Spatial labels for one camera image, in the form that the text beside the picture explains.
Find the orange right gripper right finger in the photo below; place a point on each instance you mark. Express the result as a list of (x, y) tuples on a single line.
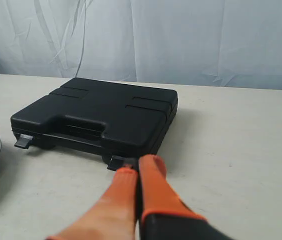
[(164, 215)]

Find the white backdrop curtain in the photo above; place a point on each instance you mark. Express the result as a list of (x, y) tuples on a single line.
[(226, 43)]

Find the black plastic tool case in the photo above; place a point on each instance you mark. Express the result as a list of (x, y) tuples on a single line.
[(109, 119)]

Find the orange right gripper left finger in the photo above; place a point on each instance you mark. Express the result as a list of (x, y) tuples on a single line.
[(112, 217)]

